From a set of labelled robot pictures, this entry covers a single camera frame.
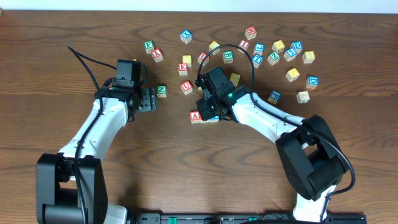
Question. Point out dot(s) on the red X wooden block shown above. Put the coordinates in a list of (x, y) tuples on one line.
[(157, 55)]

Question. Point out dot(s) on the blue 2 wooden block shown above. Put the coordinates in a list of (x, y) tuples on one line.
[(214, 119)]

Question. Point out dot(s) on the blue 5 wooden block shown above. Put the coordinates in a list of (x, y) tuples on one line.
[(290, 54)]

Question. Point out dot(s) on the yellow block upper middle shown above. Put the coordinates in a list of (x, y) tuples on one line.
[(213, 47)]

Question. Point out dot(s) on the green Z wooden block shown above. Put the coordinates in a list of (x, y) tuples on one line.
[(273, 58)]

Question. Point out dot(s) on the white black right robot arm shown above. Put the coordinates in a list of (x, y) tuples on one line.
[(313, 162)]

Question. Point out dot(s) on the red U wooden block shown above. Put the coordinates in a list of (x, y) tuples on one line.
[(186, 87)]

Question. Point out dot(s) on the blue d block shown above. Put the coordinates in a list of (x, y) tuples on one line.
[(312, 82), (297, 46)]

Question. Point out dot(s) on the blue D upper block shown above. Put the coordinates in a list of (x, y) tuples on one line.
[(297, 46)]

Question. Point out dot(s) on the yellow block upper right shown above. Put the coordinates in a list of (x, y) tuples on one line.
[(278, 46)]

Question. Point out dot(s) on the blue L wooden block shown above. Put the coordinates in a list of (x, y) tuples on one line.
[(259, 48)]

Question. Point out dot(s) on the yellow 8 wooden block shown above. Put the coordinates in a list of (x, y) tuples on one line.
[(308, 57)]

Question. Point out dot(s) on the green N wooden block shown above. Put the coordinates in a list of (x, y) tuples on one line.
[(162, 91)]

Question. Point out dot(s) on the green F wooden block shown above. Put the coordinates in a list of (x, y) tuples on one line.
[(149, 46)]

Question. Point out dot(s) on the yellow block centre right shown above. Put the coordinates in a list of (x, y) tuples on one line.
[(234, 79)]

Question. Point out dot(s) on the blue D lower block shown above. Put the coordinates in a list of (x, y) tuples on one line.
[(312, 82)]

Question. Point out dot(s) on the blue T wooden block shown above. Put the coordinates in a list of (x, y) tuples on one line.
[(257, 60)]

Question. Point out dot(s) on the red U block upper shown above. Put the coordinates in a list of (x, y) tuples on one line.
[(202, 58)]

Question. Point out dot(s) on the blue X wooden block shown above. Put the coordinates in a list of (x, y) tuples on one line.
[(186, 36)]

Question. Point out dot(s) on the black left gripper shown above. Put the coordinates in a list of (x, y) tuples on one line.
[(149, 99)]

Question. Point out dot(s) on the yellow block near E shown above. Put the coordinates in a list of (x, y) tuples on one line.
[(187, 59)]

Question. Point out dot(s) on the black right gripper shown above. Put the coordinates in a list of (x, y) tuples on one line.
[(204, 109)]

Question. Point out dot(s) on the red E wooden block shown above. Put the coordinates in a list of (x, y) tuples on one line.
[(183, 69)]

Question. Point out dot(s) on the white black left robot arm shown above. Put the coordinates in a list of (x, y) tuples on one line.
[(70, 185)]

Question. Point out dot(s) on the plain L green 7 block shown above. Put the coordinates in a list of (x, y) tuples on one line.
[(303, 97)]

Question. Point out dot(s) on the green B wooden block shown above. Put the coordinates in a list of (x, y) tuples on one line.
[(228, 56)]

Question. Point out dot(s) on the blue P wooden block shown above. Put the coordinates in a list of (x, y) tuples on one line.
[(274, 97)]

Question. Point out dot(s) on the red A wooden block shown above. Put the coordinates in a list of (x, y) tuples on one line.
[(195, 117)]

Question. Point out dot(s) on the red H wooden block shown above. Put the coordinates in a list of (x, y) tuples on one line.
[(250, 33)]

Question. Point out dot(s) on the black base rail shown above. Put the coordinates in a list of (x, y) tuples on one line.
[(156, 218)]

